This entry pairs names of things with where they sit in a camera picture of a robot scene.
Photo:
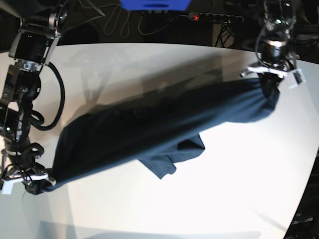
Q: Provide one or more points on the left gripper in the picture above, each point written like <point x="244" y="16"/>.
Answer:
<point x="289" y="61"/>

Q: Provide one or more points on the blue plastic bin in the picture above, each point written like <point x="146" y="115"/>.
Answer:
<point x="139" y="5"/>

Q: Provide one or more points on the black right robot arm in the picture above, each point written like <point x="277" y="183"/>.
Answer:
<point x="37" y="37"/>

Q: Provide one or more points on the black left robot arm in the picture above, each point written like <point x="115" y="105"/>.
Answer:
<point x="275" y="59"/>

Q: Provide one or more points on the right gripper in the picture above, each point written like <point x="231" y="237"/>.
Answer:
<point x="20" y="160"/>

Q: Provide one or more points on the dark navy t-shirt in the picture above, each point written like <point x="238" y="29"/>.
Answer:
<point x="159" y="134"/>

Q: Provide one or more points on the black device with label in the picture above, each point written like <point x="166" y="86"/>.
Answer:
<point x="304" y="228"/>

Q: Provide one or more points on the black power strip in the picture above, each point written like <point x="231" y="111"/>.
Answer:
<point x="215" y="18"/>

